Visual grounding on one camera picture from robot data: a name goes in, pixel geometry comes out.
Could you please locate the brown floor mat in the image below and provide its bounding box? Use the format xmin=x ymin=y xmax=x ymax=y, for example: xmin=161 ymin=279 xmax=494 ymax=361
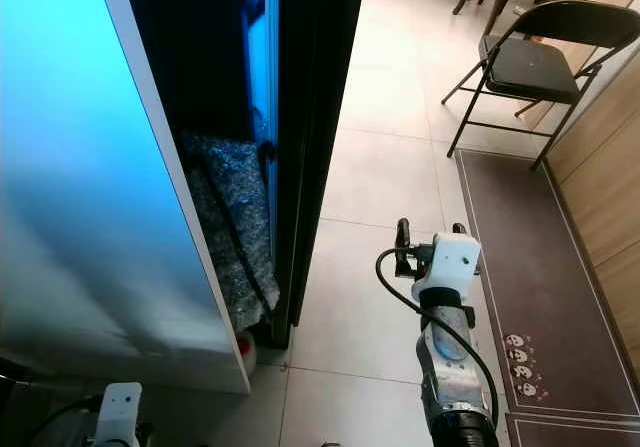
xmin=505 ymin=412 xmax=640 ymax=447
xmin=455 ymin=147 xmax=640 ymax=418

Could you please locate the black folding chair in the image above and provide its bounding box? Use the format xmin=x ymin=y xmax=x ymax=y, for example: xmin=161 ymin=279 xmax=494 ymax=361
xmin=440 ymin=0 xmax=640 ymax=171

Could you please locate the light wooden cabinet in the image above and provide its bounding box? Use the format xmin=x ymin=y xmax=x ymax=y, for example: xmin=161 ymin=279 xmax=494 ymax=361
xmin=545 ymin=47 xmax=640 ymax=298

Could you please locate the black fridge power cable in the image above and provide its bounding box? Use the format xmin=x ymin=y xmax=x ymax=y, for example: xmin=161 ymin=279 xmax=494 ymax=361
xmin=205 ymin=139 xmax=279 ymax=313

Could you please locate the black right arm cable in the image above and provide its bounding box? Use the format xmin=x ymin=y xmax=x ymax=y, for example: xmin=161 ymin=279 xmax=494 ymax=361
xmin=376 ymin=247 xmax=501 ymax=428

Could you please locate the tall white appliance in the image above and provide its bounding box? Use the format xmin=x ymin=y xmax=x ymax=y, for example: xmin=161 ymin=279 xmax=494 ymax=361
xmin=0 ymin=0 xmax=253 ymax=396

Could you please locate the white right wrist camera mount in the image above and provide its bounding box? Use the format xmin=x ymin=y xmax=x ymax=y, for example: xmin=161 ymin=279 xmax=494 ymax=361
xmin=408 ymin=229 xmax=481 ymax=308

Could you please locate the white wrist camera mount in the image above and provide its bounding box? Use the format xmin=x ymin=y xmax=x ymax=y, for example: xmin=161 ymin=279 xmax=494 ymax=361
xmin=95 ymin=382 xmax=144 ymax=447
xmin=408 ymin=229 xmax=481 ymax=308

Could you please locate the clear bubble wrap sheet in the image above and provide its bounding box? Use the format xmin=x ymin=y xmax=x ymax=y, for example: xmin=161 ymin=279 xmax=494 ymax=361
xmin=180 ymin=132 xmax=276 ymax=333

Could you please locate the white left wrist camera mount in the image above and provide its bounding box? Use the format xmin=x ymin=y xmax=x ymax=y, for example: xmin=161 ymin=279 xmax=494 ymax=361
xmin=95 ymin=382 xmax=144 ymax=447

